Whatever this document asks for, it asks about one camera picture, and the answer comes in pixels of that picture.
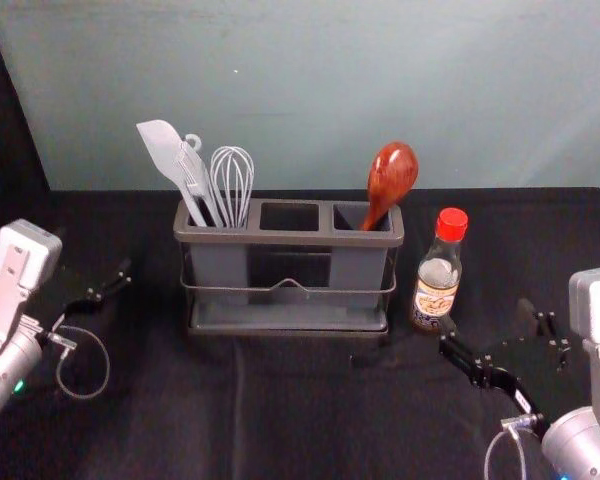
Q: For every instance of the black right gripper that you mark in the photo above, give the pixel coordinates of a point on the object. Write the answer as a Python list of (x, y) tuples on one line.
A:
[(530, 380)]

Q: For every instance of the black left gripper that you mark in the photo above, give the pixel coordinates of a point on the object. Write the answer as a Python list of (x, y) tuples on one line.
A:
[(54, 322)]

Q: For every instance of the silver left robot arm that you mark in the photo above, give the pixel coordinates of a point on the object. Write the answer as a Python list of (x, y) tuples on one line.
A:
[(10, 360)]

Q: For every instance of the clear bottle with red cap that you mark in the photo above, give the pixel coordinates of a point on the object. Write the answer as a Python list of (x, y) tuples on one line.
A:
[(437, 295)]

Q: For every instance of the pale grey whisk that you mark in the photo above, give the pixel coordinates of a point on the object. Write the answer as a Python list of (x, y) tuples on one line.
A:
[(234, 215)]

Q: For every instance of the pale grey slotted turner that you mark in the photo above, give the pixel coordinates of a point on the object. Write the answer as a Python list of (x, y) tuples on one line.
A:
[(195, 170)]

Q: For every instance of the pale grey solid spatula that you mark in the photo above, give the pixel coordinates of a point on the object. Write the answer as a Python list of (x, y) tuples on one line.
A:
[(160, 145)]

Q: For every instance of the black table cloth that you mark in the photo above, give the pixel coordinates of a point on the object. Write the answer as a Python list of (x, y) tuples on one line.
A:
[(280, 400)]

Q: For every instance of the brown wooden spoon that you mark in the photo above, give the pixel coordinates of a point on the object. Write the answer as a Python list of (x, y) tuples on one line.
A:
[(392, 170)]

